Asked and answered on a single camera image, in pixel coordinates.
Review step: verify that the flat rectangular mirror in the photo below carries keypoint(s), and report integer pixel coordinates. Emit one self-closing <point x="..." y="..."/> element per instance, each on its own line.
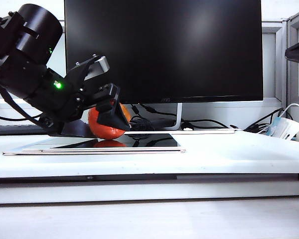
<point x="152" y="143"/>

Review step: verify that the orange fruit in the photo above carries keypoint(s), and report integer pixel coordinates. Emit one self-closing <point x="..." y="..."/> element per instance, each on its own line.
<point x="107" y="134"/>

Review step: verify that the black computer monitor screen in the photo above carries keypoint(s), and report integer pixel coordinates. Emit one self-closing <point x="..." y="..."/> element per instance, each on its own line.
<point x="177" y="49"/>

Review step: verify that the blue and white package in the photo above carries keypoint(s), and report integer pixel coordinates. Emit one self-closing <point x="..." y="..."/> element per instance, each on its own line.
<point x="282" y="128"/>

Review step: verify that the black computer keyboard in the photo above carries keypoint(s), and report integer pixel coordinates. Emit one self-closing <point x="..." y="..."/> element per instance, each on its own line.
<point x="15" y="130"/>

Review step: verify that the grey aluminium partition frame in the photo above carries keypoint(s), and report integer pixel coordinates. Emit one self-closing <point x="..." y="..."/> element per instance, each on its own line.
<point x="279" y="62"/>

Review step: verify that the white monitor stand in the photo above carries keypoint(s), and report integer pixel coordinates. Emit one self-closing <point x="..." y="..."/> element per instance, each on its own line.
<point x="179" y="114"/>

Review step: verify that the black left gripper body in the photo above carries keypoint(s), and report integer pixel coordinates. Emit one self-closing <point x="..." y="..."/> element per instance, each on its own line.
<point x="62" y="99"/>

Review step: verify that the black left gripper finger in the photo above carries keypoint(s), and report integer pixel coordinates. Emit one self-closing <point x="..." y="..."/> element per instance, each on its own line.
<point x="114" y="117"/>
<point x="72" y="129"/>

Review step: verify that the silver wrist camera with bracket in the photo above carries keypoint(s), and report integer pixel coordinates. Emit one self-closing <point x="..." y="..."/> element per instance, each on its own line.
<point x="97" y="66"/>

